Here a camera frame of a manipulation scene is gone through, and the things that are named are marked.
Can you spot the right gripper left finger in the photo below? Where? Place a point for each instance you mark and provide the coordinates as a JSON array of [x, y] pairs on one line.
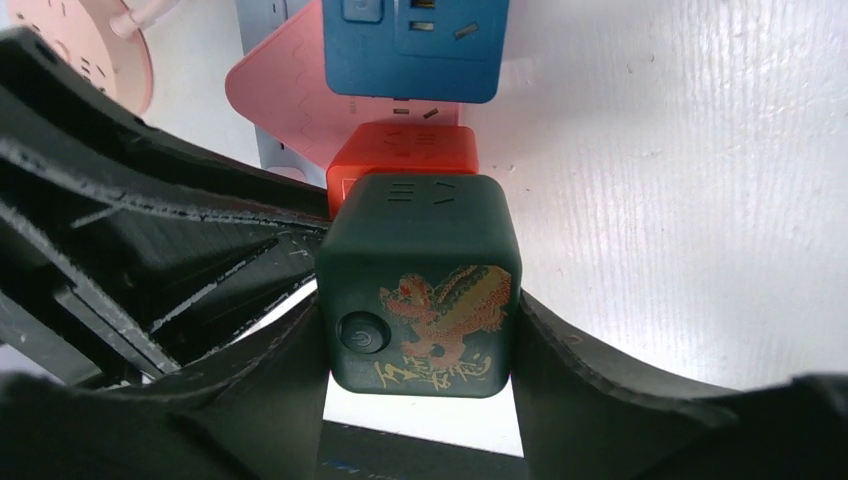
[[136, 268]]

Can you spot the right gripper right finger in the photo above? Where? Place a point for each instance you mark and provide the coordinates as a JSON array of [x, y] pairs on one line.
[[587, 410]]

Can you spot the dark green cube socket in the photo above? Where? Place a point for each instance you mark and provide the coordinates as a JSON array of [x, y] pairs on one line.
[[419, 279]]

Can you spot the round pink socket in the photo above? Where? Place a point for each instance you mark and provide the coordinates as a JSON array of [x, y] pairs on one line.
[[79, 32]]

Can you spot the red cube socket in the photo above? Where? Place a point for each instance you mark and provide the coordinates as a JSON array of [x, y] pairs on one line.
[[390, 148]]

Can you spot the blue cube socket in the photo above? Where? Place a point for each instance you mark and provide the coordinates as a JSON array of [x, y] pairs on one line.
[[440, 50]]

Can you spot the pink power strip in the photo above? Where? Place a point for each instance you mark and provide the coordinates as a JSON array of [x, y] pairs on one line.
[[333, 117]]

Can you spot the light blue power strip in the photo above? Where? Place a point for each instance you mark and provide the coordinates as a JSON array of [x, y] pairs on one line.
[[263, 88]]

